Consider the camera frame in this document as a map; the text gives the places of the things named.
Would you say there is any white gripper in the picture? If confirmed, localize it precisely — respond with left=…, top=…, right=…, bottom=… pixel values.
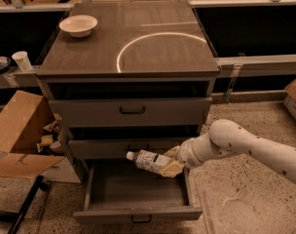
left=160, top=138, right=203, bottom=177

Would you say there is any clear plastic water bottle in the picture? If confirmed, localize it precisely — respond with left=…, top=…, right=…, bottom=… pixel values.
left=127, top=150, right=173, bottom=174

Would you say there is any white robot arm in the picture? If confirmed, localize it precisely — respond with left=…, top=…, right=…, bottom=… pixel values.
left=161, top=119, right=296, bottom=184

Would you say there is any grey top drawer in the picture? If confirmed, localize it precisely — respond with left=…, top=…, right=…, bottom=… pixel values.
left=49, top=97, right=211, bottom=127

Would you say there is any grey open bottom drawer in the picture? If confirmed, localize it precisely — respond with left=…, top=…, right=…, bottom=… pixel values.
left=74, top=159, right=203, bottom=224

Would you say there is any grey drawer cabinet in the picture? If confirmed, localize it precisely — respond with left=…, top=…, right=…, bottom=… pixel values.
left=36, top=0, right=221, bottom=226

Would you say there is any black metal stand leg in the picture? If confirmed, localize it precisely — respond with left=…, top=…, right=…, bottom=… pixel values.
left=0, top=175, right=49, bottom=234

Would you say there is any open cardboard box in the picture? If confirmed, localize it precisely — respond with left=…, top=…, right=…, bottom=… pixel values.
left=0, top=91, right=84, bottom=183

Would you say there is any white ceramic bowl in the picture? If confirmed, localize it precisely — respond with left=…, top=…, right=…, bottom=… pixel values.
left=59, top=15, right=97, bottom=38

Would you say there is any white paper cup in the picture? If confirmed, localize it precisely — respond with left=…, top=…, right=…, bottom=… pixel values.
left=12, top=51, right=32, bottom=71

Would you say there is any dark round plate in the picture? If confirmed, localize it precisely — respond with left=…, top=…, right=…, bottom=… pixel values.
left=0, top=57, right=11, bottom=74

